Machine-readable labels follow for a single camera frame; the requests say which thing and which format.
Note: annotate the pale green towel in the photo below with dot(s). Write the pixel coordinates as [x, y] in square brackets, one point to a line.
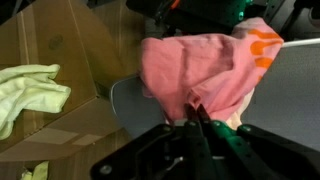
[30, 90]

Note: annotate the long wooden table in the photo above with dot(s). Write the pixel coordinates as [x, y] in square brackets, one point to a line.
[116, 40]

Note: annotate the grey office chair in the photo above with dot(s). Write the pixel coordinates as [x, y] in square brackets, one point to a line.
[293, 93]

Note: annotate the yellow cloth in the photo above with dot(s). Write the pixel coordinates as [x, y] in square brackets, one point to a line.
[36, 171]

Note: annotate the black case orange latch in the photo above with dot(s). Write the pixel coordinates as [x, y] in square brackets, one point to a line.
[200, 13]

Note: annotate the pink shirt orange print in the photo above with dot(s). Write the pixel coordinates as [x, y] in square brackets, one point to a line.
[200, 66]

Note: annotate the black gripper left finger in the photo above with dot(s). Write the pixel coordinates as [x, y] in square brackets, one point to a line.
[166, 153]

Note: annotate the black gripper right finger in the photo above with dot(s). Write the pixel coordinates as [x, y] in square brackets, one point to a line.
[260, 153]

